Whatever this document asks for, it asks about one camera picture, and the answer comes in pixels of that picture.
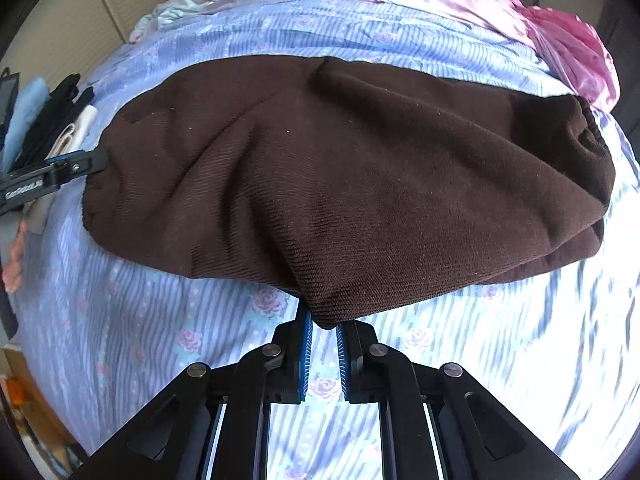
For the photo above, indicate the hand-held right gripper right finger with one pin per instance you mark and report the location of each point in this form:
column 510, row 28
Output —
column 342, row 362

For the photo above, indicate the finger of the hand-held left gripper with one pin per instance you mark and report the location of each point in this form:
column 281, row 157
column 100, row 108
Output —
column 82, row 162

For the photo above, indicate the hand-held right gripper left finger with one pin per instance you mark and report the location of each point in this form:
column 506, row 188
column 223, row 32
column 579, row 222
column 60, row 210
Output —
column 305, row 360

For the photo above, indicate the brown pants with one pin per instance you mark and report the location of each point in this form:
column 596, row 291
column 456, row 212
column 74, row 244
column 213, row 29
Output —
column 350, row 185

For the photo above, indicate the person's left hand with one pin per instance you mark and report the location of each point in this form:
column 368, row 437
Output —
column 15, row 252

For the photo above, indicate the white cloth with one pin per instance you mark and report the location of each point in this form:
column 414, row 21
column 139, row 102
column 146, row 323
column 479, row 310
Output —
column 75, row 130

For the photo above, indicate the black garment pile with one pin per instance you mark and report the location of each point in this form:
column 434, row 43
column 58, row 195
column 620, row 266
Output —
column 55, row 115

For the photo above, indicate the light blue cloth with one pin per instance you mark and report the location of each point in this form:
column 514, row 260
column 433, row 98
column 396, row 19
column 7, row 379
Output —
column 30, row 107

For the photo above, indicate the black framed object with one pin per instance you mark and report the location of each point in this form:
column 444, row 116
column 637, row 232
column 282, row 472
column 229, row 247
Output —
column 7, row 100

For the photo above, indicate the beige headboard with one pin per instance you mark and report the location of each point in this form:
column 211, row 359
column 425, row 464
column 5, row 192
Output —
column 100, row 5

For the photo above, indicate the blue striped floral bedsheet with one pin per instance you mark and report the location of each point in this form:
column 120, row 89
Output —
column 150, row 320

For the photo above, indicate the pale floral cloth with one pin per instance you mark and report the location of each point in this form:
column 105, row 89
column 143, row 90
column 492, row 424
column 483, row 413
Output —
column 175, row 7

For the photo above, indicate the cardboard box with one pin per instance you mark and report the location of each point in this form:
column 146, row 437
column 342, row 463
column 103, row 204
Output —
column 25, row 375

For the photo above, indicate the pink satin quilt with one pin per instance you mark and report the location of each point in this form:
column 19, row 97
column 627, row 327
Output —
column 575, row 45

